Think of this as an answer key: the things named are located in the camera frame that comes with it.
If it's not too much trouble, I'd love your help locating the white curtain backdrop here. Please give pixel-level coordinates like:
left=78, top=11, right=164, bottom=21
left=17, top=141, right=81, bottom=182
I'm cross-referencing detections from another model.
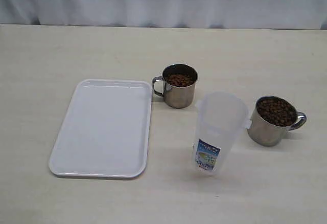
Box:
left=1, top=0, right=326, bottom=30

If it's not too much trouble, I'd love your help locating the clear plastic container with label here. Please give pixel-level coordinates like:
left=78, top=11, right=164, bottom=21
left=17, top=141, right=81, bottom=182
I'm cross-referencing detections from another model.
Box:
left=192, top=92, right=251, bottom=175

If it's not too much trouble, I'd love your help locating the steel mug with pellets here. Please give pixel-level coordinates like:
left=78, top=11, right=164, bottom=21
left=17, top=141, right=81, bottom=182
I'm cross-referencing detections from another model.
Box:
left=152, top=63, right=198, bottom=109

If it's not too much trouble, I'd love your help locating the white plastic tray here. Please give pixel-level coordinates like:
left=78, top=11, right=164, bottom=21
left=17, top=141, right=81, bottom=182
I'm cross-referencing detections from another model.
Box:
left=49, top=79, right=152, bottom=179

